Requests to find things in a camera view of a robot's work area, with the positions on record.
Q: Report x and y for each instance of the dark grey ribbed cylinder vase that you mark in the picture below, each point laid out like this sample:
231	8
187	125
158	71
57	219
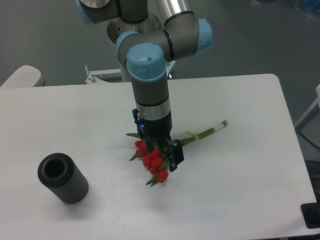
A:
59	173

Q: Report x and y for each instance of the white furniture leg right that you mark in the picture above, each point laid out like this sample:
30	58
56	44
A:
309	113

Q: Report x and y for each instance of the black gripper cable plug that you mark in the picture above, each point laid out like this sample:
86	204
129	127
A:
136	117

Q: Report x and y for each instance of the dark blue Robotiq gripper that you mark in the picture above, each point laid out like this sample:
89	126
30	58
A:
160	130

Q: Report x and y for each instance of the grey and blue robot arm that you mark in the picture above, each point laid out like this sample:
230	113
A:
144	52

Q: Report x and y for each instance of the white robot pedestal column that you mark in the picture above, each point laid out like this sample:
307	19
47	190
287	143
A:
117	26

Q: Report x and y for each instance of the blue object top right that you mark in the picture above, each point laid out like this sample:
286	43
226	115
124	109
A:
310	8

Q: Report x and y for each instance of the red tulip bouquet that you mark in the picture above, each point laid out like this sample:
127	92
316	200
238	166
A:
158	161

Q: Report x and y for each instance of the white chair seat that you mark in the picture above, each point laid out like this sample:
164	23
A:
24	77

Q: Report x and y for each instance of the black box at table edge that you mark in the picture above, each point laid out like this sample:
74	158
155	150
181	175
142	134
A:
311	214

